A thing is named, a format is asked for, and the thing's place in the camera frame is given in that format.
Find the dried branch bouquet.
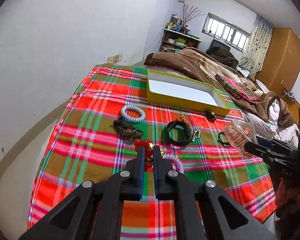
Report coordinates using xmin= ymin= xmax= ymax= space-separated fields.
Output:
xmin=182 ymin=3 xmax=204 ymax=26

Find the floral curtain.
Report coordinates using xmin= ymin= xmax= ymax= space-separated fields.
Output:
xmin=238 ymin=15 xmax=274 ymax=76

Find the dark beaded necklace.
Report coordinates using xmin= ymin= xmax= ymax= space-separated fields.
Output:
xmin=113 ymin=118 xmax=145 ymax=145

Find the wooden shelf unit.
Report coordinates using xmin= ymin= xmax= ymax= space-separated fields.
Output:
xmin=159 ymin=29 xmax=201 ymax=53

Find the yellow-green shallow box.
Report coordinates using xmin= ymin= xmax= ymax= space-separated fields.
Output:
xmin=147 ymin=70 xmax=231 ymax=116

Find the black thin hair elastic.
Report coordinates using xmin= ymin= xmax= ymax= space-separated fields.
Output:
xmin=217 ymin=132 xmax=231 ymax=147

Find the wall power outlet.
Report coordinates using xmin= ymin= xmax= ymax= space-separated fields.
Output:
xmin=107 ymin=54 xmax=123 ymax=64

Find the black leather bracelet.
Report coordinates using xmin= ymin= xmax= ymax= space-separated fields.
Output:
xmin=165 ymin=120 xmax=193 ymax=146

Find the brown fleece blanket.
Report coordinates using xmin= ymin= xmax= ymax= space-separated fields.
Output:
xmin=144 ymin=48 xmax=294 ymax=128

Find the clear plastic claw clip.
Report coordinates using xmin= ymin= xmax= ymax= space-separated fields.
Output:
xmin=224 ymin=120 xmax=257 ymax=158

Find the window with white frame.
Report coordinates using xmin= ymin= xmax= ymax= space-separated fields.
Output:
xmin=202 ymin=12 xmax=250 ymax=52

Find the small dark hair clip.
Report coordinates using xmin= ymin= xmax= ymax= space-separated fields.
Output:
xmin=205 ymin=111 xmax=217 ymax=121

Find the red bead bracelet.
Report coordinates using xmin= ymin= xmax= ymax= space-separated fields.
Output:
xmin=134 ymin=139 xmax=156 ymax=172

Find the dark jacket pile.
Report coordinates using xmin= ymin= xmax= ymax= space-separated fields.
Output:
xmin=206 ymin=39 xmax=238 ymax=70

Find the wooden wardrobe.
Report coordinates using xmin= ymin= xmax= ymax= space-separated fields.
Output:
xmin=255 ymin=28 xmax=300 ymax=97

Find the plaid bed cloth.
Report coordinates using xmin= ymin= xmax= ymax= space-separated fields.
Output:
xmin=27 ymin=64 xmax=277 ymax=230

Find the person's right hand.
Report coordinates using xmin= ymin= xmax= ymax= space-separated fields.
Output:
xmin=275 ymin=178 xmax=300 ymax=228

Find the folded plaid cloth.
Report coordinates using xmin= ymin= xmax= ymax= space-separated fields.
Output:
xmin=215 ymin=74 xmax=258 ymax=103

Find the purple spiral hair tie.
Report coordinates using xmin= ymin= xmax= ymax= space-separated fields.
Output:
xmin=162 ymin=154 xmax=184 ymax=174

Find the light blue spiral hair tie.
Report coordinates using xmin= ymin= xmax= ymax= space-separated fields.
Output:
xmin=120 ymin=104 xmax=146 ymax=124

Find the gold chain necklace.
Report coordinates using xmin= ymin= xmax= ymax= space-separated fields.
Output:
xmin=178 ymin=112 xmax=204 ymax=142

